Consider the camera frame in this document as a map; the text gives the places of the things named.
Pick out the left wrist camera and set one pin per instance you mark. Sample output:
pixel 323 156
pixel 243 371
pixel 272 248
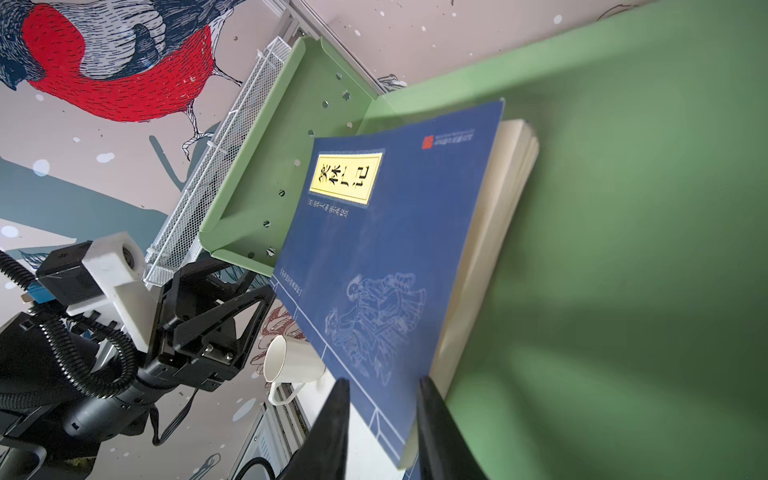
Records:
pixel 104 275

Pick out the blue book yellow label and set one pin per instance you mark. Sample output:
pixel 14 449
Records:
pixel 480 252

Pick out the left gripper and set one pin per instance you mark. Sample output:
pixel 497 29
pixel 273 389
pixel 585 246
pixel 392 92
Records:
pixel 204 327

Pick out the green wooden two-tier shelf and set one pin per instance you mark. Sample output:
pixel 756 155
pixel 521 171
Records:
pixel 624 332

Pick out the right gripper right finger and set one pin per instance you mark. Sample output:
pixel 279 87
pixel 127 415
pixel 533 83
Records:
pixel 443 451

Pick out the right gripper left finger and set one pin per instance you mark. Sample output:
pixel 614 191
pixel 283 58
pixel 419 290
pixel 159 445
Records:
pixel 323 455

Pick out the blue book plain cover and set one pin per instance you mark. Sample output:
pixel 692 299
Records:
pixel 372 255

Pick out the white paper cup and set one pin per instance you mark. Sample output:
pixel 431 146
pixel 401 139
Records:
pixel 288 361

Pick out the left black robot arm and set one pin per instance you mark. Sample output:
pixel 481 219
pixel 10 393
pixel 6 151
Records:
pixel 70 382

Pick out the white mesh wall tray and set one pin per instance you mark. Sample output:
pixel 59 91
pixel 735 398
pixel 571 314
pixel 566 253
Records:
pixel 177 243

